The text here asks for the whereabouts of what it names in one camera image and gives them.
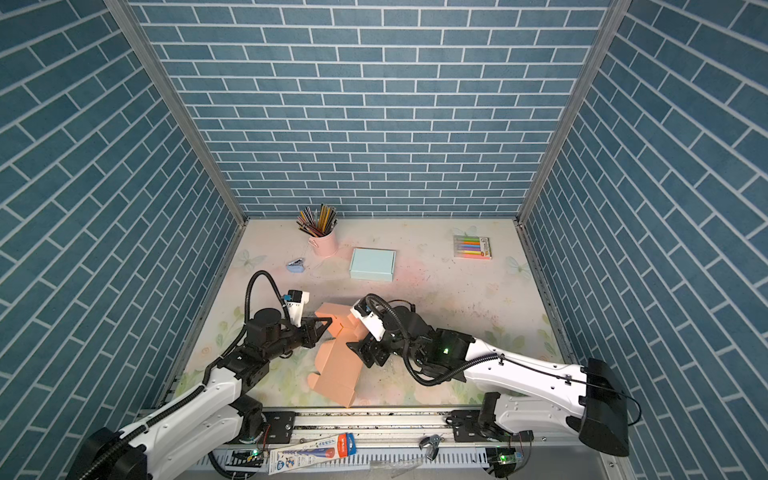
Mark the pink paper box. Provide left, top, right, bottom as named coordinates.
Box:
left=307, top=303, right=368, bottom=407

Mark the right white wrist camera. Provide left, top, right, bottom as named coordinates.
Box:
left=351, top=299, right=386, bottom=341

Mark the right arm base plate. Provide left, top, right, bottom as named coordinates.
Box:
left=445, top=409, right=534, bottom=443

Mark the aluminium mounting rail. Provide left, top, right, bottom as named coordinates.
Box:
left=176, top=405, right=592, bottom=479

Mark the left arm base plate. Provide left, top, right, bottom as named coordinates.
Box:
left=225, top=410, right=297, bottom=445

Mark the small metal clip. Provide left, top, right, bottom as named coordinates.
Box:
left=418, top=434, right=443, bottom=462

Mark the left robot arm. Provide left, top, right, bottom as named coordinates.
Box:
left=67, top=308, right=332, bottom=479

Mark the light blue paper box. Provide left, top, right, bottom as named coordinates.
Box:
left=349, top=248, right=396, bottom=282

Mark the bundle of coloured pencils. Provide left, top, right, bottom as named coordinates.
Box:
left=296, top=204, right=337, bottom=238

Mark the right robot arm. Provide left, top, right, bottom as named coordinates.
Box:
left=348, top=297, right=635, bottom=457

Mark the red blue white package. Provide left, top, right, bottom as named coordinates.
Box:
left=268, top=433, right=357, bottom=475

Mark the pink pencil bucket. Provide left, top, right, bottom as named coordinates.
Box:
left=308, top=232, right=339, bottom=258

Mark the pack of coloured markers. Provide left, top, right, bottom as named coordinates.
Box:
left=453, top=235, right=493, bottom=260

